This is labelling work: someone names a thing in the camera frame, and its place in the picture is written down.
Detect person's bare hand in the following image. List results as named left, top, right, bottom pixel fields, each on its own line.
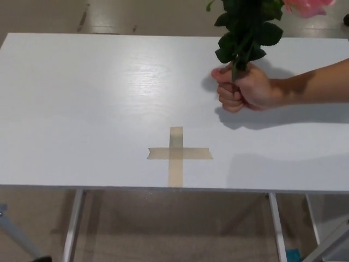
left=211, top=63, right=276, bottom=114

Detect pink rose bouquet green stems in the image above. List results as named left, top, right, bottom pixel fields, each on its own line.
left=206, top=0, right=338, bottom=82

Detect person's bare forearm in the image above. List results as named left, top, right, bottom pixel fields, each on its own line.
left=268, top=57, right=349, bottom=107

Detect grey metal stand leg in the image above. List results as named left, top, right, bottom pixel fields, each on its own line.
left=0, top=203, right=41, bottom=262

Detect white metal table leg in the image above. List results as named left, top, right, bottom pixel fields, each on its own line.
left=267, top=192, right=287, bottom=262
left=62, top=189, right=84, bottom=262
left=304, top=193, right=320, bottom=245

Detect short beige tape strip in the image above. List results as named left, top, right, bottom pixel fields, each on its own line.
left=148, top=147, right=213, bottom=160

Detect teal floor object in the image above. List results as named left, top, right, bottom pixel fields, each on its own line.
left=285, top=247, right=302, bottom=262

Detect grey metal frame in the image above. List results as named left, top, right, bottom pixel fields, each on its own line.
left=301, top=218, right=349, bottom=262

